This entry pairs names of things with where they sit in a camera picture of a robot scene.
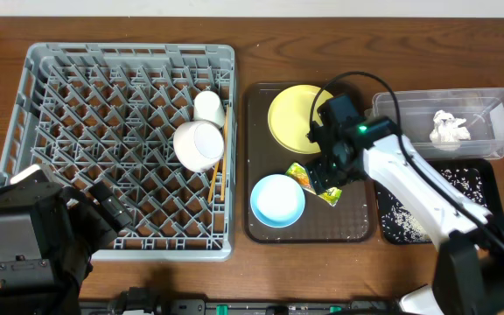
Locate blue bowl with food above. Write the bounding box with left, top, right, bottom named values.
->
left=249, top=174, right=305, bottom=228

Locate white napkin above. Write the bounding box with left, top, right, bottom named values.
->
left=429, top=110, right=471, bottom=144

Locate yellow plate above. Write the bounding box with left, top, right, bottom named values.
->
left=268, top=85, right=320, bottom=154

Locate spilled rice food waste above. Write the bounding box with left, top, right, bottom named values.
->
left=375, top=166, right=487, bottom=245

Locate black waste bin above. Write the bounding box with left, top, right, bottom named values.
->
left=374, top=159, right=504, bottom=245

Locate clear plastic bin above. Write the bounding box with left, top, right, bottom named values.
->
left=396, top=87, right=504, bottom=160

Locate dark brown serving tray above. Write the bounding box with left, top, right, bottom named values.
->
left=243, top=82, right=375, bottom=244

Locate green snack wrapper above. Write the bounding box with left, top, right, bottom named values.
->
left=285, top=163, right=342, bottom=207

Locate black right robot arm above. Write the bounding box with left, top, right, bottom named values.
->
left=306, top=118, right=504, bottom=314

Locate wooden chopstick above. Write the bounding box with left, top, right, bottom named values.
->
left=220, top=109, right=229, bottom=202
left=207, top=161, right=220, bottom=204

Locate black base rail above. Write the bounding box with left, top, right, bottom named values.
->
left=80, top=287, right=404, bottom=315

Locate grey dishwasher rack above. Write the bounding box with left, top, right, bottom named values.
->
left=0, top=43, right=238, bottom=262

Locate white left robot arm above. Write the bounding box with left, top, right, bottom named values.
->
left=0, top=182, right=130, bottom=314

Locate cream cup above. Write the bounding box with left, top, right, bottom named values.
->
left=193, top=90, right=226, bottom=129

